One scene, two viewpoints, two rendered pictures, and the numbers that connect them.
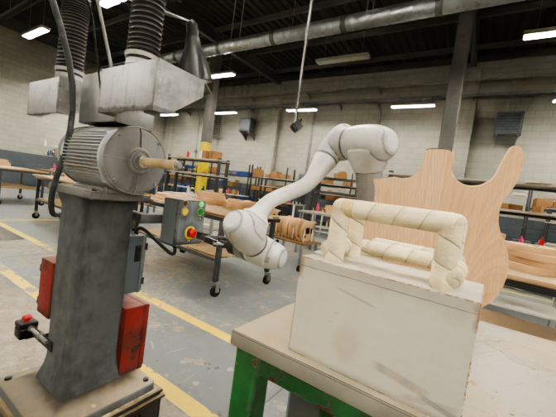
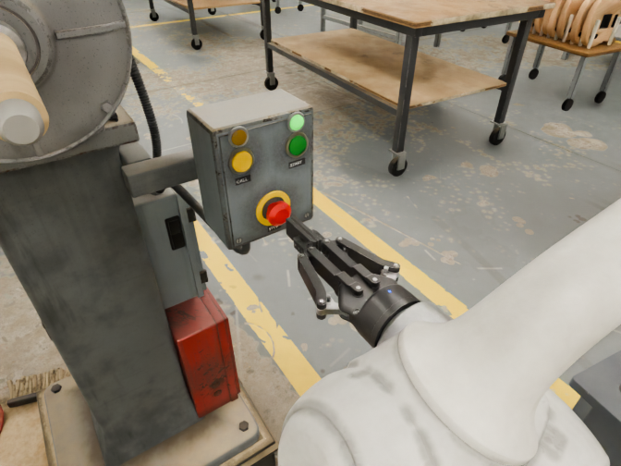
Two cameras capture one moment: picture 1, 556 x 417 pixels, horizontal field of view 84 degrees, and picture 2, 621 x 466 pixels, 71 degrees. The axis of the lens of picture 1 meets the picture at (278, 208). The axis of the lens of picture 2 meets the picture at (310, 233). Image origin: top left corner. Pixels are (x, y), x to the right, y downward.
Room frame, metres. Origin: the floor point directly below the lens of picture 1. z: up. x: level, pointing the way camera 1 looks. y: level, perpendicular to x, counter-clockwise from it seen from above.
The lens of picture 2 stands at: (0.88, 0.10, 1.35)
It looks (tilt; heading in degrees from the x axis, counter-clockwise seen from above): 37 degrees down; 23
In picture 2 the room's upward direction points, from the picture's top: straight up
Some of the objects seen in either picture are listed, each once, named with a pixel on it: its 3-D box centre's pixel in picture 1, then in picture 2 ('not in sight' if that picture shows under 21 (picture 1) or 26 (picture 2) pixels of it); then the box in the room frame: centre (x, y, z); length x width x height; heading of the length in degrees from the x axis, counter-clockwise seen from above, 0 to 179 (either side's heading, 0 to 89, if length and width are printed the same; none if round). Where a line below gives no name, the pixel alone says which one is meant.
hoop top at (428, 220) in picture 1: (390, 214); not in sight; (0.49, -0.18, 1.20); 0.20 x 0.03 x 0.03; 56
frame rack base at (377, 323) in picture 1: (382, 318); not in sight; (0.53, -0.20, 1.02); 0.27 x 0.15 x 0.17; 57
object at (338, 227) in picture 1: (337, 234); not in sight; (0.54, -0.11, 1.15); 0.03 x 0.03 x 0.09
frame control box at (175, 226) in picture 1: (168, 224); (224, 172); (1.41, 0.49, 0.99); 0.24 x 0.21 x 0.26; 57
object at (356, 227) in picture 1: (354, 232); not in sight; (0.60, -0.16, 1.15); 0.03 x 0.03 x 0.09
